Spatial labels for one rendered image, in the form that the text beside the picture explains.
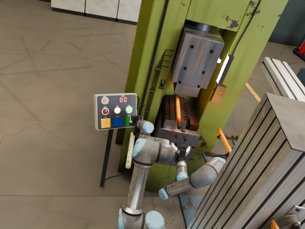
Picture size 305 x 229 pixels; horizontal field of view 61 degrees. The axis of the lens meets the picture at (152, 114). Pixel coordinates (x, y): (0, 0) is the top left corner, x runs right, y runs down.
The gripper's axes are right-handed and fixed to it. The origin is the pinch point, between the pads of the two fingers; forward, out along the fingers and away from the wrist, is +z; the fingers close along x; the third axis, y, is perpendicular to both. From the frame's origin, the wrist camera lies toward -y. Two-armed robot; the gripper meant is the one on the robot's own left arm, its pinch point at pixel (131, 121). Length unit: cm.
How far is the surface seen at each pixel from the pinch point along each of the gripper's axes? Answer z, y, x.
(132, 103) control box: 5.2, 14.1, -3.4
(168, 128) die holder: 6.0, -10.3, -37.7
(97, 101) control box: 5.2, 17.5, 26.0
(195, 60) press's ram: -26, 49, -43
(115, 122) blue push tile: 4.5, -0.1, 12.4
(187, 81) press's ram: -17, 33, -43
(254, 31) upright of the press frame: -43, 70, -85
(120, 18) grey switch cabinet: 489, 176, -161
